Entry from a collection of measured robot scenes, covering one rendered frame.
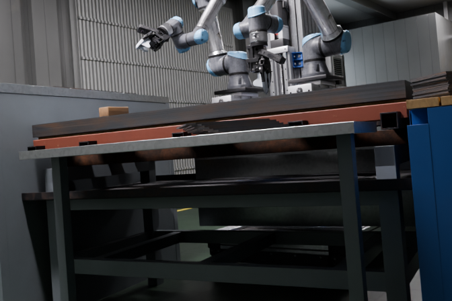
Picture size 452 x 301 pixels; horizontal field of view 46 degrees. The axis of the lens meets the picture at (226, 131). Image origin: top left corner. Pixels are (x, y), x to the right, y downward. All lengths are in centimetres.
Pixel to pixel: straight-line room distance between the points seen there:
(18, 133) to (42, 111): 17
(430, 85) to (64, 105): 175
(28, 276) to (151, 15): 503
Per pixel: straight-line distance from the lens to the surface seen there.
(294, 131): 141
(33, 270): 250
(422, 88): 145
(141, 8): 695
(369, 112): 168
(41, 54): 571
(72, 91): 269
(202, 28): 292
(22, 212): 244
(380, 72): 1018
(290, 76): 303
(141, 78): 670
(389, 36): 1019
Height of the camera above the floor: 71
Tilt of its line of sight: 2 degrees up
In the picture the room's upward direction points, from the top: 4 degrees counter-clockwise
